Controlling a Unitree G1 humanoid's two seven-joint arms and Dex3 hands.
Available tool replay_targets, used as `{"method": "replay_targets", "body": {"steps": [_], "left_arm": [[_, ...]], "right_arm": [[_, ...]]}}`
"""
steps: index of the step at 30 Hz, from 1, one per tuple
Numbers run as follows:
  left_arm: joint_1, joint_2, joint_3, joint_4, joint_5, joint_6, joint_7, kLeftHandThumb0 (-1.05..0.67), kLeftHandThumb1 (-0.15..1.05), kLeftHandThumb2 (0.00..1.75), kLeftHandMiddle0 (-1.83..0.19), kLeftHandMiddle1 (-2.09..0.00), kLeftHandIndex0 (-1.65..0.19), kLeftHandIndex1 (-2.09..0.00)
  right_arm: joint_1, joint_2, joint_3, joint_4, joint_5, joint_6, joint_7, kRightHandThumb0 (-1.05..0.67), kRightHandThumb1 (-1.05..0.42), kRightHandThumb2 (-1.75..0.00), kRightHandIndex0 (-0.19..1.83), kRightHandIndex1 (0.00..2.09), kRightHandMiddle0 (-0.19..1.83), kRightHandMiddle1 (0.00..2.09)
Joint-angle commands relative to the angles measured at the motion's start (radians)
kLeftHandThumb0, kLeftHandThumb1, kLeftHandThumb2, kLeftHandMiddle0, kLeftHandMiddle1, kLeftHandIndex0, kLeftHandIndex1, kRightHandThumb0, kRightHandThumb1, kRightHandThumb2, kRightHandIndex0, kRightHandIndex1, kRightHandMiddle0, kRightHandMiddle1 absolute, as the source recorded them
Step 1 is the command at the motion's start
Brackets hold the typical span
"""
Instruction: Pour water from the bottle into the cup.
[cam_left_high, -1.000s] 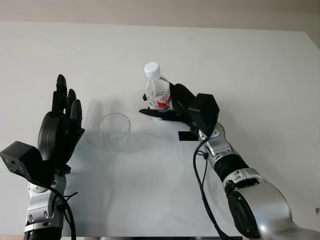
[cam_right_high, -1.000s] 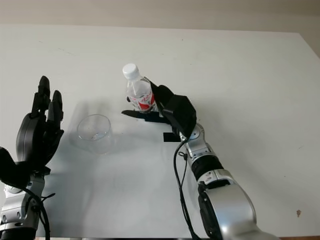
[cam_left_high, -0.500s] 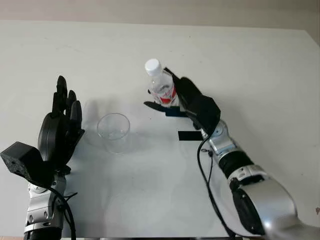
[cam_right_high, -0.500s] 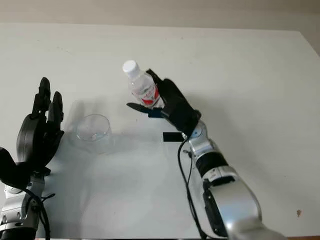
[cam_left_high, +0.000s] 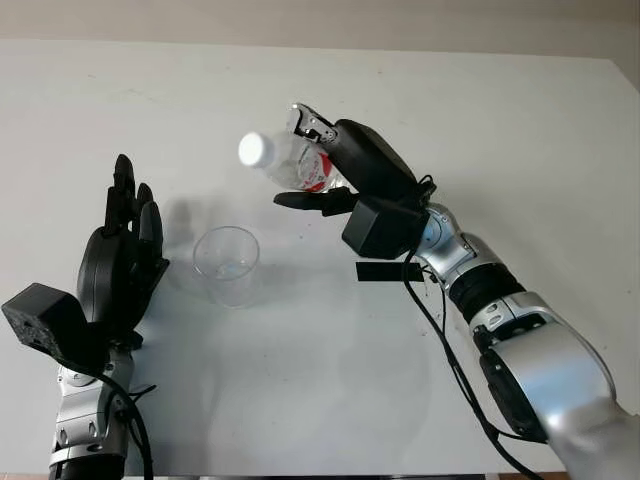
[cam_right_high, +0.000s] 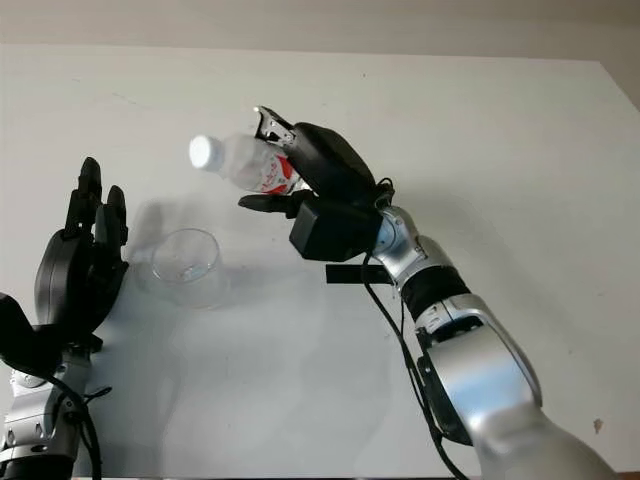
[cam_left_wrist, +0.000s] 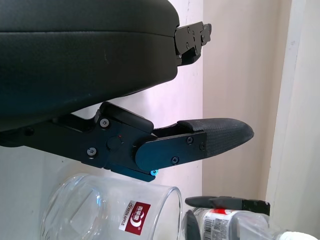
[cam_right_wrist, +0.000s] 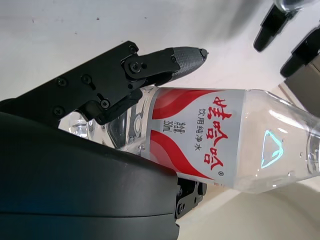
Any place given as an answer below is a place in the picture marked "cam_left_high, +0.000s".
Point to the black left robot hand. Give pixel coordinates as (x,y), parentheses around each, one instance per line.
(107,270)

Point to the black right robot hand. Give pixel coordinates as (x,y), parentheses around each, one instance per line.
(370,160)

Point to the clear plastic water bottle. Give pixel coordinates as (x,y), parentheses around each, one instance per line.
(287,160)

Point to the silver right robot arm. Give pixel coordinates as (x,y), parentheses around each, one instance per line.
(545,360)

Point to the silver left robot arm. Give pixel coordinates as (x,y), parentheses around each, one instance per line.
(80,415)

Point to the clear glass cup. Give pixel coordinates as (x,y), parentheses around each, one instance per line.
(227,270)

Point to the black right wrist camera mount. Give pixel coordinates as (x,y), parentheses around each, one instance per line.
(382,230)

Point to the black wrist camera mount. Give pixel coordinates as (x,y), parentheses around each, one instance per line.
(45,320)
(382,230)

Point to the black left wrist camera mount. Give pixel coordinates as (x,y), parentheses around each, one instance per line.
(45,320)

